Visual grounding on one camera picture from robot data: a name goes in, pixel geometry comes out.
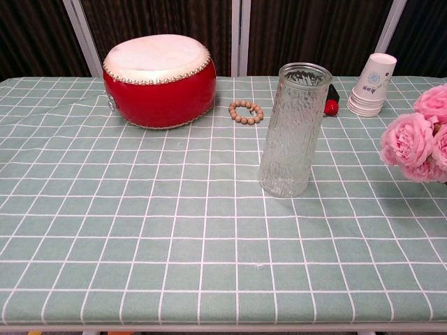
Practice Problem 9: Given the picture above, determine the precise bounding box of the black red small device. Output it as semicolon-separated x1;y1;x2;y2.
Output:
323;83;340;116

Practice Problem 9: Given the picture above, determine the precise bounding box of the pink rose bouquet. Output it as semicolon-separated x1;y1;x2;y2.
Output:
380;83;447;184

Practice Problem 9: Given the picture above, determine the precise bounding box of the stack of paper cups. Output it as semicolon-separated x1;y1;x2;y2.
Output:
346;52;398;117

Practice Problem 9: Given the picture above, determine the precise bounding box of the green checked tablecloth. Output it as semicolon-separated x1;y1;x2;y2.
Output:
0;75;447;324

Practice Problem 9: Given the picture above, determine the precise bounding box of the textured clear glass vase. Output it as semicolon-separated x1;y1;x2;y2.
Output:
258;62;332;199

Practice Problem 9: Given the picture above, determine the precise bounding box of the grey partition frame post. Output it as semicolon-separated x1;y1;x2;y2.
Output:
231;0;251;77
376;0;413;57
68;0;104;77

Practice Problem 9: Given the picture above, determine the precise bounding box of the wooden bead bracelet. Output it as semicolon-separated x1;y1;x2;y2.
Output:
228;100;265;126

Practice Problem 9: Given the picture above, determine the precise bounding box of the red drum white skin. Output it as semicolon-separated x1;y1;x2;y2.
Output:
102;33;217;131

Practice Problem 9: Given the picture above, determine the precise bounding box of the dark ribbed partition panel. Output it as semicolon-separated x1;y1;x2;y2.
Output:
247;0;388;76
82;0;234;77
387;0;447;87
0;0;94;81

